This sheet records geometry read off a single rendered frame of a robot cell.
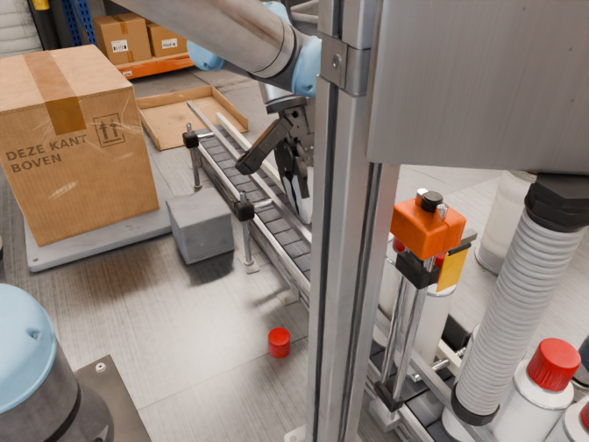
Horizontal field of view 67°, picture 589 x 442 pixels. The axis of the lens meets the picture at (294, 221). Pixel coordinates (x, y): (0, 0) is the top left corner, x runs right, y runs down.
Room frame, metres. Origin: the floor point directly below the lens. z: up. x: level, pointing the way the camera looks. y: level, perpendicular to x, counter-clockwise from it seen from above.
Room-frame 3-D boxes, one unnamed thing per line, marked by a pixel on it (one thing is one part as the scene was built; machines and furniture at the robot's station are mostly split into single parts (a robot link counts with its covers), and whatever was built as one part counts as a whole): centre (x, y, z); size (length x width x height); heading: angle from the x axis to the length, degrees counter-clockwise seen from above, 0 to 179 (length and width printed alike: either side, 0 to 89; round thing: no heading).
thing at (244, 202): (0.64, 0.07, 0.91); 0.07 x 0.03 x 0.16; 118
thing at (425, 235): (0.31, -0.14, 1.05); 0.10 x 0.04 x 0.33; 118
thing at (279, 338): (0.43, 0.02, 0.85); 0.03 x 0.03 x 0.03
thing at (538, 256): (0.19, -0.14, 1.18); 0.04 x 0.04 x 0.21
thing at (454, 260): (0.33, -0.16, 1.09); 0.03 x 0.01 x 0.06; 118
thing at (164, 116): (1.26, 0.32, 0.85); 0.30 x 0.26 x 0.04; 28
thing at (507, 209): (0.58, -0.36, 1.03); 0.09 x 0.09 x 0.30
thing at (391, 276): (0.42, -0.14, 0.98); 0.05 x 0.05 x 0.20
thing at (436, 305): (0.37, -0.16, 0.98); 0.05 x 0.05 x 0.20
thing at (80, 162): (0.84, 0.47, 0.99); 0.30 x 0.24 x 0.27; 32
